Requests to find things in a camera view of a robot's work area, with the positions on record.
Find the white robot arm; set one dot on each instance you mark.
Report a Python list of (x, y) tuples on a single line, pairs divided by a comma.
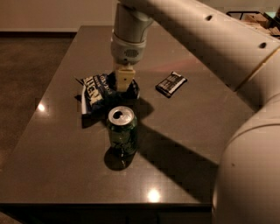
[(247, 188)]

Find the blue chip bag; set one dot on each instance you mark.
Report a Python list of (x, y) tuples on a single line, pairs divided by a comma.
[(99, 92)]

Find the green soda can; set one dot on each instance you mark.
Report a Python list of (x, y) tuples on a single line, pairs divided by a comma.
[(122, 130)]

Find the black wire basket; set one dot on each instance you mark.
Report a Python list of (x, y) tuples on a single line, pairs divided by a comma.
[(265, 19)]

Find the black snack bar wrapper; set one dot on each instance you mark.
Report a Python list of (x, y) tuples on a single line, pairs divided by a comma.
[(170, 84)]

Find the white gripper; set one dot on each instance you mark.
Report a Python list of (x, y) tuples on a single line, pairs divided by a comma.
[(127, 52)]

